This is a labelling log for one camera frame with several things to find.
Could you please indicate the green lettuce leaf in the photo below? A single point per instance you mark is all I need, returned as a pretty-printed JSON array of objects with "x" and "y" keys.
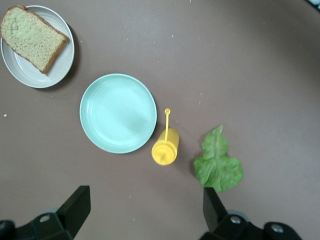
[{"x": 217, "y": 167}]

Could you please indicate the yellow mustard squeeze bottle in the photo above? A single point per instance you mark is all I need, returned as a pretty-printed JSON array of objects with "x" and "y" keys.
[{"x": 165, "y": 147}]

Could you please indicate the beige plate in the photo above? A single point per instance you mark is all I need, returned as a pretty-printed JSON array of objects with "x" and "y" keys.
[{"x": 30, "y": 75}]

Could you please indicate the brown bread slice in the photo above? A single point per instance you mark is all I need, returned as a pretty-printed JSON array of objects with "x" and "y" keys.
[{"x": 30, "y": 37}]

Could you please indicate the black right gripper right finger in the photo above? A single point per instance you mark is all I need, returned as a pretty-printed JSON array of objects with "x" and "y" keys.
[{"x": 215, "y": 215}]

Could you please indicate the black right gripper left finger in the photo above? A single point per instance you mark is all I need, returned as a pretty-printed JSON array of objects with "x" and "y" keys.
[{"x": 72, "y": 212}]

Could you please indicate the mint green plate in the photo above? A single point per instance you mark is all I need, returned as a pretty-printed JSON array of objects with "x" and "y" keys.
[{"x": 117, "y": 113}]

